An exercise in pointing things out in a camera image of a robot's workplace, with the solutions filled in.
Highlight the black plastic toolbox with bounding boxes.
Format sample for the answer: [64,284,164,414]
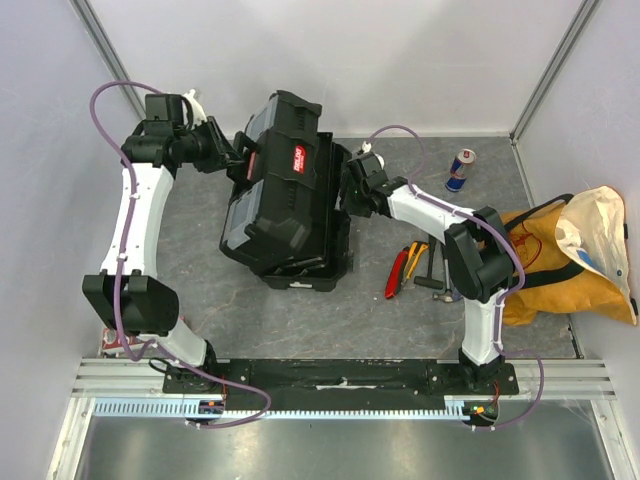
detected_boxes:
[219,90,351,292]

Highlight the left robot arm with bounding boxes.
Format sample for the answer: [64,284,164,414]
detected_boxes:
[82,89,234,393]

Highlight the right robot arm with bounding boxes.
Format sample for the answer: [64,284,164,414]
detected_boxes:
[340,152,525,394]

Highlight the red bull can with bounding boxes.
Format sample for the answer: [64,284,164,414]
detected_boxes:
[445,149,477,192]

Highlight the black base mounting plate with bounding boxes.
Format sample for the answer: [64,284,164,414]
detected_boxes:
[162,357,520,407]

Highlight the red white small box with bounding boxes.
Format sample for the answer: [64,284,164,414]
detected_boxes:
[100,328,142,356]

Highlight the yellow tote bag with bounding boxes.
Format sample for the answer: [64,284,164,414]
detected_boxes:
[501,186,638,325]

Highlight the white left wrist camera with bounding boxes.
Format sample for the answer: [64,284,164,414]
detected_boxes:
[182,88,207,128]

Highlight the red handled pliers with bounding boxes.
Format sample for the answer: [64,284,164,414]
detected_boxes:
[384,247,409,300]

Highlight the black t-handle wrench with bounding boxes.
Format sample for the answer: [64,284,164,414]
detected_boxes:
[413,236,444,291]

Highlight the aluminium front frame rail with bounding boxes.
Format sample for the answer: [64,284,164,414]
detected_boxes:
[72,358,616,400]

